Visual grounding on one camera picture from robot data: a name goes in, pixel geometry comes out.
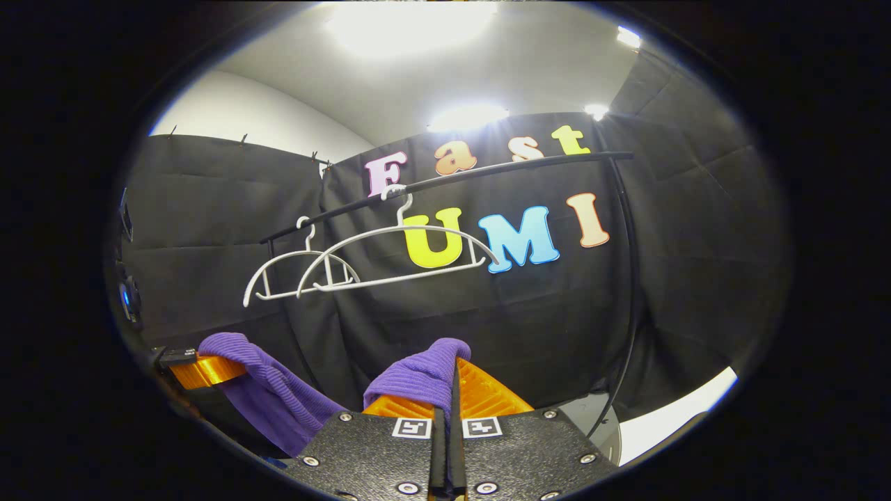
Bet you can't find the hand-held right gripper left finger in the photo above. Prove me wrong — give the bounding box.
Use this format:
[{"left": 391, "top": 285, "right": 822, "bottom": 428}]
[{"left": 285, "top": 393, "right": 446, "bottom": 501}]

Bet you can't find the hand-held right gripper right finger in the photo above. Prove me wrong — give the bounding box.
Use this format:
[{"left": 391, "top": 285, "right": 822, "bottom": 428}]
[{"left": 449, "top": 357, "right": 617, "bottom": 501}]

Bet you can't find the purple ribbed jacket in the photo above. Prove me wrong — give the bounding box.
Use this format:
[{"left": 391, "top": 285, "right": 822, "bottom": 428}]
[{"left": 198, "top": 332, "right": 472, "bottom": 458}]

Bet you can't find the small white clothes hanger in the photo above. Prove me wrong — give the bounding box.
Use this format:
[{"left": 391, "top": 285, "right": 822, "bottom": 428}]
[{"left": 243, "top": 216, "right": 361, "bottom": 308}]

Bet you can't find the large white clothes hanger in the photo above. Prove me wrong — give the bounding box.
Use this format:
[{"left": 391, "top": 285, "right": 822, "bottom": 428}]
[{"left": 297, "top": 184, "right": 500, "bottom": 296}]

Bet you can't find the black clothes rack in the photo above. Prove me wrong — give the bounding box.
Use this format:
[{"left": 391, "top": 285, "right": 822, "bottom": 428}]
[{"left": 260, "top": 151, "right": 641, "bottom": 439}]

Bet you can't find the white cabinet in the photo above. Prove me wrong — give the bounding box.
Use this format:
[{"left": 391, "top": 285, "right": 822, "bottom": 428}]
[{"left": 620, "top": 367, "right": 739, "bottom": 466}]

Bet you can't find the long ceiling light panel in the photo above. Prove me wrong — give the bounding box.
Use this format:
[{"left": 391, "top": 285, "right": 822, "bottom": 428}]
[{"left": 426, "top": 104, "right": 510, "bottom": 133}]

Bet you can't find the large round ceiling light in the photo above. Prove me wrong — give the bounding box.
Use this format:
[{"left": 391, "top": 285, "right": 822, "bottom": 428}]
[{"left": 327, "top": 3, "right": 498, "bottom": 60}]

